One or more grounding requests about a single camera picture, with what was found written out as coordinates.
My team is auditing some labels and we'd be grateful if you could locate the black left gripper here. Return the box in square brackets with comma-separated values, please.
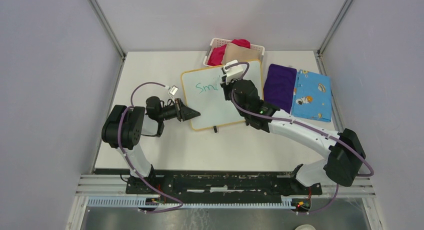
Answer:
[158, 98, 201, 122]

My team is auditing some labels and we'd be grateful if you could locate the yellow framed whiteboard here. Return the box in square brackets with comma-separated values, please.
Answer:
[180, 65, 245, 131]

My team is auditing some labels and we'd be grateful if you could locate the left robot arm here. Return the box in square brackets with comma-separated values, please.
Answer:
[101, 96, 201, 194]

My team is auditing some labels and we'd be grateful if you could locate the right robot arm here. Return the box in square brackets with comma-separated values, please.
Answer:
[220, 79, 366, 194]

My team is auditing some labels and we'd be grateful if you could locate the red cloth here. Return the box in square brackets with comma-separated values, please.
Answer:
[206, 38, 251, 66]

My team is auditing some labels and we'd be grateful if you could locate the beige cloth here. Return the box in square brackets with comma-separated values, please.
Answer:
[221, 43, 262, 65]

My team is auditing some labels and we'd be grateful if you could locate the white plastic basket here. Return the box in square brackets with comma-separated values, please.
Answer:
[203, 38, 265, 67]

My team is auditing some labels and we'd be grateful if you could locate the purple towel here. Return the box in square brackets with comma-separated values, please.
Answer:
[263, 63, 297, 113]

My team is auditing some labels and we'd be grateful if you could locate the blue patterned cloth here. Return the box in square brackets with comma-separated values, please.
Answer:
[290, 69, 332, 123]

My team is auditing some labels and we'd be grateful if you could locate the white round object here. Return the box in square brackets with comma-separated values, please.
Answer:
[294, 224, 316, 230]

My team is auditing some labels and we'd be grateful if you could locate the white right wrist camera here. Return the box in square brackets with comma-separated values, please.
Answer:
[221, 60, 250, 85]

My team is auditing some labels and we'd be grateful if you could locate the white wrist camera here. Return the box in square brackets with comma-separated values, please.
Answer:
[167, 85, 179, 101]
[221, 60, 250, 85]

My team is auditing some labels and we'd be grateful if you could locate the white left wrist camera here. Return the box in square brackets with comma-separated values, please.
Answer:
[167, 85, 179, 101]

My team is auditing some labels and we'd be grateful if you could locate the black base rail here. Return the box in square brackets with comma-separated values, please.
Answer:
[147, 170, 323, 205]

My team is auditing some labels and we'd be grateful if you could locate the white cable duct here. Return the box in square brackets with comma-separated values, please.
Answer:
[87, 196, 295, 210]

